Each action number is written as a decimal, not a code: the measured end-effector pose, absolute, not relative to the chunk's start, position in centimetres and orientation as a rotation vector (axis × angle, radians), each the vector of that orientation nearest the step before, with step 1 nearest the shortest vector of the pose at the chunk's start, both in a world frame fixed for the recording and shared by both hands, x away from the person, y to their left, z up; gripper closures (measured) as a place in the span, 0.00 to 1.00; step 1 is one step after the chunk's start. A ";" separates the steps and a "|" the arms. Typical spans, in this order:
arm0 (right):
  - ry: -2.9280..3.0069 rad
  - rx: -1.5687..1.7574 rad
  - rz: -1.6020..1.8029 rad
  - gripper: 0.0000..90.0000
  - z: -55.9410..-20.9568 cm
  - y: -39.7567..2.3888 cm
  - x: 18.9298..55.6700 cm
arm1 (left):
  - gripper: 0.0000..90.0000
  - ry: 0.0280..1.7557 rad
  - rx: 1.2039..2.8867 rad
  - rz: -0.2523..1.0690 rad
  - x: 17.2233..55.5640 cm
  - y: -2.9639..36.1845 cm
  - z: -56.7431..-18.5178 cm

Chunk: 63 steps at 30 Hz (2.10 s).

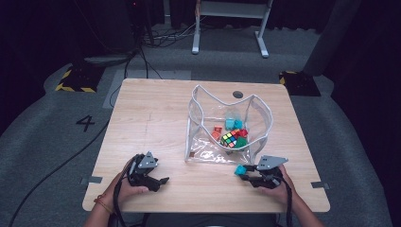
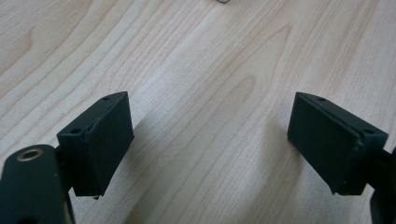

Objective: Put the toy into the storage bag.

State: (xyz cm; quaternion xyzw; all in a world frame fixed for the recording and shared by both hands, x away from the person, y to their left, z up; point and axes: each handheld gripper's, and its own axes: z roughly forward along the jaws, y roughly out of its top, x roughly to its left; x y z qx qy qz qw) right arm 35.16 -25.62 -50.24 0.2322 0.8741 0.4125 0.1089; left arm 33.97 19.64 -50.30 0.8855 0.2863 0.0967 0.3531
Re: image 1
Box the left hand-held gripper cable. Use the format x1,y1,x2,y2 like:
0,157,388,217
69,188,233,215
113,155,136,227

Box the person's dark trousers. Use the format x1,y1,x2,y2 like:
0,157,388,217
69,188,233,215
143,212,285,227

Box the orange bracelet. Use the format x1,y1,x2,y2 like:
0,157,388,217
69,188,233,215
94,193,113,214

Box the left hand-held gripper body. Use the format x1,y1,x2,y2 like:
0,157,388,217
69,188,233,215
127,150,159,190

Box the black equipment stand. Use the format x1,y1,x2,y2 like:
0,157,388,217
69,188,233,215
94,0,140,55

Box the black yellow striped base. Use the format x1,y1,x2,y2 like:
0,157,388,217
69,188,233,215
55,64,107,94
278,70,322,97

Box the clear plastic zipper bag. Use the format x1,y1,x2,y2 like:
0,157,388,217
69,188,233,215
183,84,273,165

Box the colourful puzzle cube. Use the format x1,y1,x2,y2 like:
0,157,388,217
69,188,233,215
219,131,239,149

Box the person's left hand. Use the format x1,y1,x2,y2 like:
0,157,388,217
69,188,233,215
108,157,149,206

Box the grey stand base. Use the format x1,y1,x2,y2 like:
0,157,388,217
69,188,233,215
83,53,136,67

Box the long black floor cable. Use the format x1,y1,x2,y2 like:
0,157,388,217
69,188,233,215
8,119,112,227

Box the person's right hand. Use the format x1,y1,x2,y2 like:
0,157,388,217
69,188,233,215
267,164,297,206

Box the grey post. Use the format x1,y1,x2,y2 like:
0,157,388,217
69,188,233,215
302,0,362,77

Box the right hand-held gripper cable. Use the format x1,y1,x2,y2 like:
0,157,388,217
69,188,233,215
281,178,295,227

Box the bundle of floor cables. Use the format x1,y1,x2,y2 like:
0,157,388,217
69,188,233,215
138,18,202,48

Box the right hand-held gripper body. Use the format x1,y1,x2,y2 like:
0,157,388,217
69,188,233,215
252,154,289,189

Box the hand-held gripper cable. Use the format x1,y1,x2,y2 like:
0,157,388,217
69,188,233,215
281,178,295,227
113,155,136,227

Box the white metal stand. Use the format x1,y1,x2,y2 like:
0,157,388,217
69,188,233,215
191,0,274,59

